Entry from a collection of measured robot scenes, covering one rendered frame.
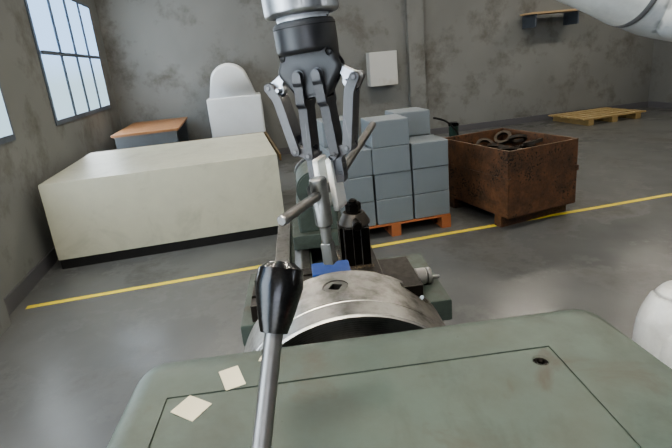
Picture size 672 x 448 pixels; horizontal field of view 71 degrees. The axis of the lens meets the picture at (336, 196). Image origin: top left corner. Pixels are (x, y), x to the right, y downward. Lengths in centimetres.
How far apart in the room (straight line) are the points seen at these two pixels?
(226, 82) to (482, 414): 711
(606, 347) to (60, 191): 428
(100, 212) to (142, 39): 432
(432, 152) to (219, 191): 190
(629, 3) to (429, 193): 350
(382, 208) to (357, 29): 497
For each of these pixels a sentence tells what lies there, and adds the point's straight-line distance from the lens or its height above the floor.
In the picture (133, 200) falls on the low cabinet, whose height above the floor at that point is 52.
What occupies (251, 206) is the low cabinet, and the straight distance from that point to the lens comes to 434.
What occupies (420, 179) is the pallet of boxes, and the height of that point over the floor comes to 47.
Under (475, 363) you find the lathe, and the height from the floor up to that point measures 125.
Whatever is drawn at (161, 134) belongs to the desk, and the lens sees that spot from 660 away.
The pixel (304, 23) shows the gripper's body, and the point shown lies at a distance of 56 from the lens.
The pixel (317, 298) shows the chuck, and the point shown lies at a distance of 61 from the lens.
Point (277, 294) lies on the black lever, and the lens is 30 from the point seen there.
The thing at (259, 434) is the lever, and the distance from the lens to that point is 32.
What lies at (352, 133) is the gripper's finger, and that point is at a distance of 57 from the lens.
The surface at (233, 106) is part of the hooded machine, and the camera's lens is 735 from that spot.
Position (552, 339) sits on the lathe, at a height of 126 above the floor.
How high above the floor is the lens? 152
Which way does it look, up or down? 16 degrees down
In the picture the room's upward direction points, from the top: 5 degrees counter-clockwise
